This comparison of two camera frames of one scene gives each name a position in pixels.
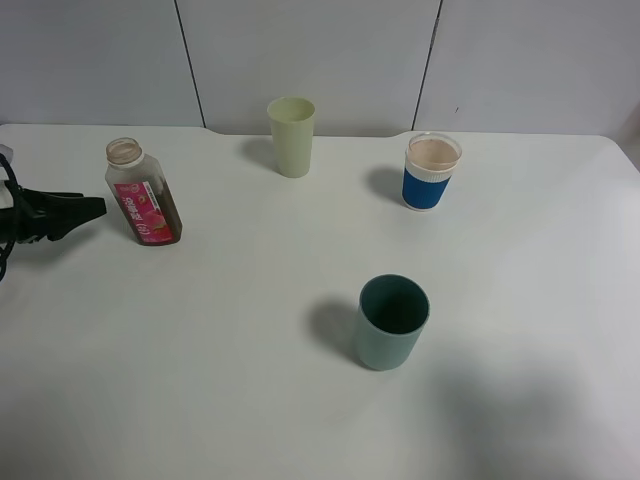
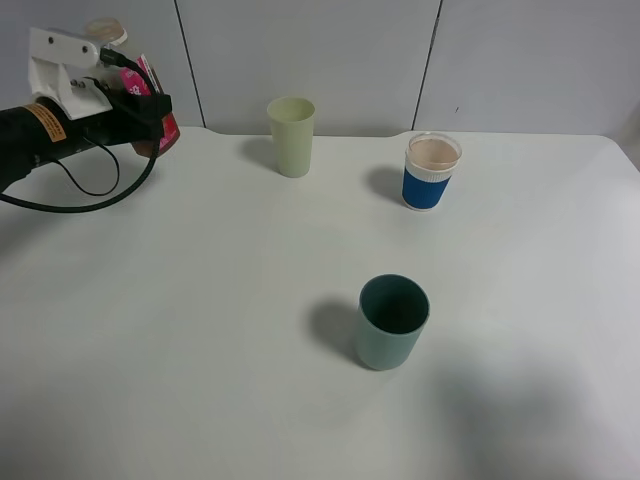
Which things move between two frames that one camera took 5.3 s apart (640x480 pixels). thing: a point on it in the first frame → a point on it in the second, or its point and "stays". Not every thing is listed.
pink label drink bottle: [138, 184] → [135, 82]
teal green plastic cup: [392, 311] stays
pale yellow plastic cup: [292, 122] stays
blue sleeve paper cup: [429, 161] stays
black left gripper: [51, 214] → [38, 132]
